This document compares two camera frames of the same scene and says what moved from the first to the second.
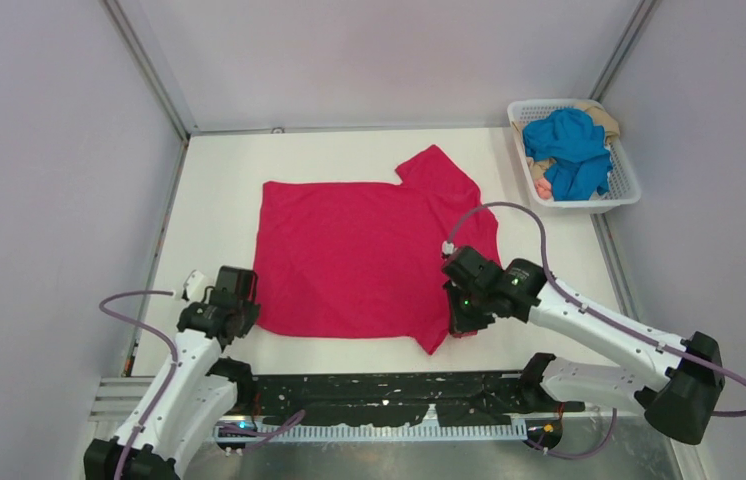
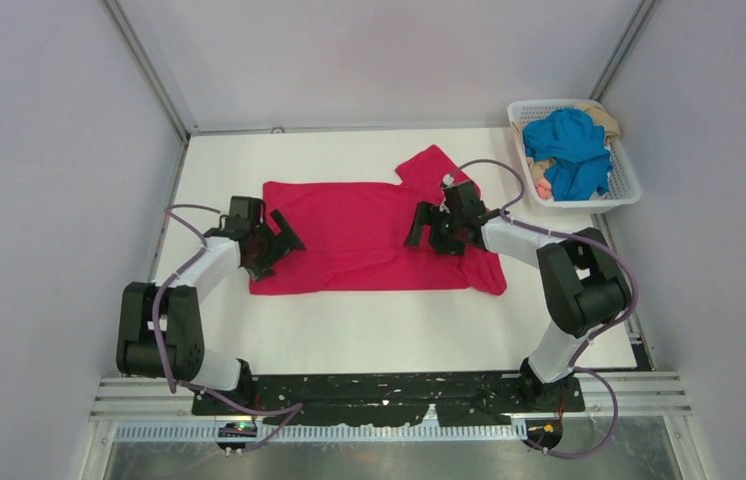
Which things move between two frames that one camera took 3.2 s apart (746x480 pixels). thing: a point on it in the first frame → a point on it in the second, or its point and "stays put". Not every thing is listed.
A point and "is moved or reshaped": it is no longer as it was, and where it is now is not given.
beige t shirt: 538,166 stays put
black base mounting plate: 456,399 stays put
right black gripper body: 468,312 → 445,235
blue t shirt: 570,138 stays put
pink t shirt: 363,259 is moved or reshaped
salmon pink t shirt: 544,189 stays put
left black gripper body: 249,307 → 270,249
